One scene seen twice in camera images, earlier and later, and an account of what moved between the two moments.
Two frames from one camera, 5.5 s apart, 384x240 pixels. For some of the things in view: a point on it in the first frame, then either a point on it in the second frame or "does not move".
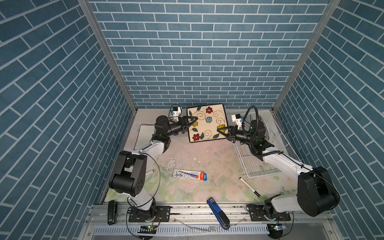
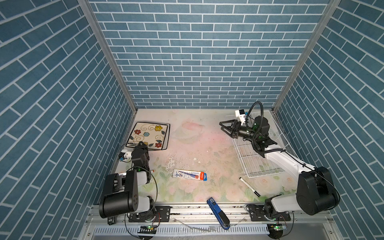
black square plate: (210, 118) to (155, 135)
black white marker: (250, 187) does not move
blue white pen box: (189, 174) does not move
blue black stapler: (220, 214) does not move
